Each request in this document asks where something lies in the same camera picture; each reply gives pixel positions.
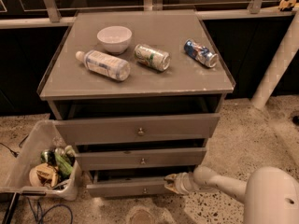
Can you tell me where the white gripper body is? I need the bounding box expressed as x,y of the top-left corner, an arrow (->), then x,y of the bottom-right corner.
175,173 -> 195,195

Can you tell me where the grey bottom drawer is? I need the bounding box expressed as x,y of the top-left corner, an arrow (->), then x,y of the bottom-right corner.
86,168 -> 195,199

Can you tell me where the grey drawer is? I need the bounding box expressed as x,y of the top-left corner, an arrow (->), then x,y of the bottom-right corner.
76,147 -> 206,171
86,168 -> 195,199
55,114 -> 220,145

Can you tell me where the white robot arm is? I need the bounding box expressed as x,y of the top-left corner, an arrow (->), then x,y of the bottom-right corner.
164,165 -> 299,224

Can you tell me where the grey top drawer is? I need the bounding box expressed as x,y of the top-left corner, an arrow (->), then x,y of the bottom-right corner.
55,114 -> 220,145

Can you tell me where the grey middle drawer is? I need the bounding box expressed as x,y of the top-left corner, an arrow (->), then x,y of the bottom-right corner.
76,147 -> 206,171

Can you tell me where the grey drawer cabinet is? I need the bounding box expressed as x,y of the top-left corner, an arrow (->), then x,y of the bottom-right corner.
36,9 -> 236,185

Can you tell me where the green can in bin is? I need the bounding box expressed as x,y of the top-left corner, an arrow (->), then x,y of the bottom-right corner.
54,153 -> 73,178

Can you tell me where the green white soda can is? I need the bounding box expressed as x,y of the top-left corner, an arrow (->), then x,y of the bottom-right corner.
134,44 -> 171,72

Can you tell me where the blue soda can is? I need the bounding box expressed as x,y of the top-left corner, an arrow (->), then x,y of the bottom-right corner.
184,39 -> 219,68

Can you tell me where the clear plastic bottle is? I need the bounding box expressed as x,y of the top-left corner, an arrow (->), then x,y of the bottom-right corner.
76,50 -> 131,81

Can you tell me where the crumpled snack wrapper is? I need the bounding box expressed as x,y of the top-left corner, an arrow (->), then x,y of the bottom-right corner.
29,163 -> 59,188

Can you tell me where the clear plastic bin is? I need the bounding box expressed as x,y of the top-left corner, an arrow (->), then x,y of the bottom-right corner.
0,120 -> 81,201

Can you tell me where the white ceramic bowl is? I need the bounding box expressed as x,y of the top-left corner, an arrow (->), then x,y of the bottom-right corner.
97,26 -> 133,54

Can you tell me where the white diagonal pillar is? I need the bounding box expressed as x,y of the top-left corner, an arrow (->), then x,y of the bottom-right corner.
250,12 -> 299,109

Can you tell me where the yellow object on ledge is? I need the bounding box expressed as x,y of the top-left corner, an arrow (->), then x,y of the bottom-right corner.
278,0 -> 296,11

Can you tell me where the metal window railing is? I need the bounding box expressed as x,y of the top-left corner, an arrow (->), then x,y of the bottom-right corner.
1,0 -> 298,29

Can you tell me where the blue cable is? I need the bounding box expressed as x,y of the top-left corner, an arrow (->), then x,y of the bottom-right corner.
27,197 -> 74,224

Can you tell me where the black cable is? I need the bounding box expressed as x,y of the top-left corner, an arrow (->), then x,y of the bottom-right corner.
0,134 -> 30,159

